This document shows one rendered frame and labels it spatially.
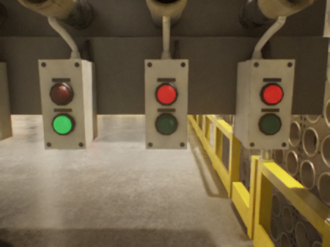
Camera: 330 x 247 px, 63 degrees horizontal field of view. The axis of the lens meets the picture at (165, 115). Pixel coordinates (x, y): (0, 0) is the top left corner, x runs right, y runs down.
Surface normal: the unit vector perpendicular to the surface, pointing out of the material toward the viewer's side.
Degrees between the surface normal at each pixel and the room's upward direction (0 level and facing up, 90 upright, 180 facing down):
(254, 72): 90
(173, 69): 90
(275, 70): 90
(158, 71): 90
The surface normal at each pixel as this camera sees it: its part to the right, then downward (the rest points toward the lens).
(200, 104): 0.00, 0.16
